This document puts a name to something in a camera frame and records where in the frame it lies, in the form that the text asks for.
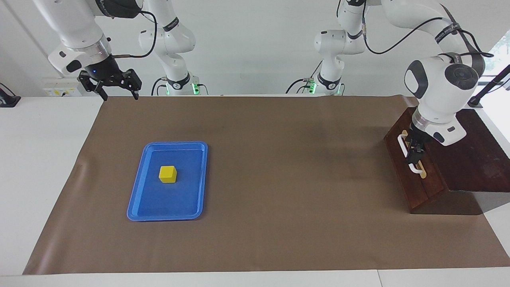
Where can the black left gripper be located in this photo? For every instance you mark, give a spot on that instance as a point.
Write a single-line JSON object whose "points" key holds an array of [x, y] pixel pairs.
{"points": [[417, 140]]}

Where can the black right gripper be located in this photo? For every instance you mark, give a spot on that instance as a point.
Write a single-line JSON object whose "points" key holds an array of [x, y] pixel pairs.
{"points": [[105, 71]]}

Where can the wooden drawer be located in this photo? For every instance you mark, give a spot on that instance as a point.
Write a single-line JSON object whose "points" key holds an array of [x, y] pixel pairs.
{"points": [[434, 179]]}

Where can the yellow cube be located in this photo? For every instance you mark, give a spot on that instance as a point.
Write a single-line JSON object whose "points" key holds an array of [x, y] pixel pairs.
{"points": [[167, 175]]}

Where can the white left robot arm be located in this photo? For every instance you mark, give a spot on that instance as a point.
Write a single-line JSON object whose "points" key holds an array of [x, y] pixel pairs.
{"points": [[438, 99]]}

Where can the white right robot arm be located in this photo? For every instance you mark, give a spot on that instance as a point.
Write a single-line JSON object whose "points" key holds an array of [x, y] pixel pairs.
{"points": [[75, 28]]}

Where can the dark wooden cabinet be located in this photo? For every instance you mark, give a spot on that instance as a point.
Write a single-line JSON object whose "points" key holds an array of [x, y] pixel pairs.
{"points": [[478, 167]]}

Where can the bright window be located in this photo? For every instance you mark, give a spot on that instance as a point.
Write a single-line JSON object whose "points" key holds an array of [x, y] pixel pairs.
{"points": [[500, 50]]}

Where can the blue plastic tray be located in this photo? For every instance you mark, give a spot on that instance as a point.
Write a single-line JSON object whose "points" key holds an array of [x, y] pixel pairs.
{"points": [[183, 199]]}

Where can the brown table mat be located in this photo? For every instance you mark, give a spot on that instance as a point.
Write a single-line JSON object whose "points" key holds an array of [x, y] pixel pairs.
{"points": [[279, 223]]}

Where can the white wall socket box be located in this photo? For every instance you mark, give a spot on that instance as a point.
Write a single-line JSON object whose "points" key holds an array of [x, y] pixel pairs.
{"points": [[59, 88]]}

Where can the black clamp mount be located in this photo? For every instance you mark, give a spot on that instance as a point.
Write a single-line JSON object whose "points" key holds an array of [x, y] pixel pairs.
{"points": [[8, 99]]}

